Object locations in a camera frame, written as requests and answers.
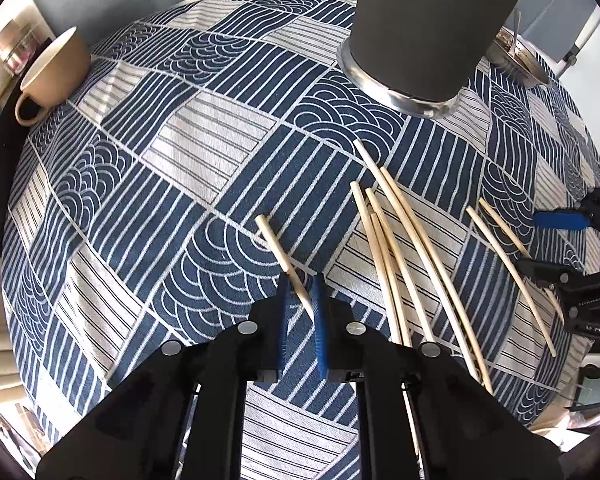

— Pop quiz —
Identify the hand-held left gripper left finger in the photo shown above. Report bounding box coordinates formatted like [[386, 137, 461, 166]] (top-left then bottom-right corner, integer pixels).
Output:
[[36, 275, 293, 480]]

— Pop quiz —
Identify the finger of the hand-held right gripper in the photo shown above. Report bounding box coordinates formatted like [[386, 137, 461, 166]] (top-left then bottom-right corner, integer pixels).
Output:
[[533, 186, 600, 242], [516, 257, 582, 290]]

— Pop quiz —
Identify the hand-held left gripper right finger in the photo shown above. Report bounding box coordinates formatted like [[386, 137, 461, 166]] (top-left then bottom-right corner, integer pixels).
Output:
[[311, 274, 564, 480]]

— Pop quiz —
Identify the light wooden chopstick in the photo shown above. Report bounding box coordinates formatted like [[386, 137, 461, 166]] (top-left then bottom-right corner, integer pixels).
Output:
[[255, 214, 316, 318], [350, 183, 407, 347], [365, 188, 435, 345], [352, 140, 482, 383], [381, 168, 495, 395], [478, 198, 566, 321], [466, 206, 557, 357], [371, 213, 413, 348]]

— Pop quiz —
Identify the black cylindrical utensil holder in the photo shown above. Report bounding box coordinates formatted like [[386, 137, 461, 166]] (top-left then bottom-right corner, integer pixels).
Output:
[[337, 0, 538, 120]]

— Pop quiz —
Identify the metal bowl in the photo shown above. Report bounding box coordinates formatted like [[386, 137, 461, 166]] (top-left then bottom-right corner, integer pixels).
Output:
[[485, 25, 553, 88]]

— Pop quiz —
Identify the blue white patterned tablecloth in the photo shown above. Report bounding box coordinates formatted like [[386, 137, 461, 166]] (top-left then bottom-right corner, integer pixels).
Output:
[[0, 0, 600, 480]]

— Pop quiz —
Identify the beige ceramic mug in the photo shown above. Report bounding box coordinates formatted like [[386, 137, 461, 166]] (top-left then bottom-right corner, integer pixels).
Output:
[[14, 26, 91, 127]]

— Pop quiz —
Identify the clear plastic box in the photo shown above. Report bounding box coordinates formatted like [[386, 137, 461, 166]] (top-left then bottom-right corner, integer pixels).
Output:
[[0, 20, 48, 101]]

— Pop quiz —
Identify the black cable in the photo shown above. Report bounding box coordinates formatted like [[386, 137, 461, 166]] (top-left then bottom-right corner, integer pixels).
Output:
[[576, 361, 600, 414]]

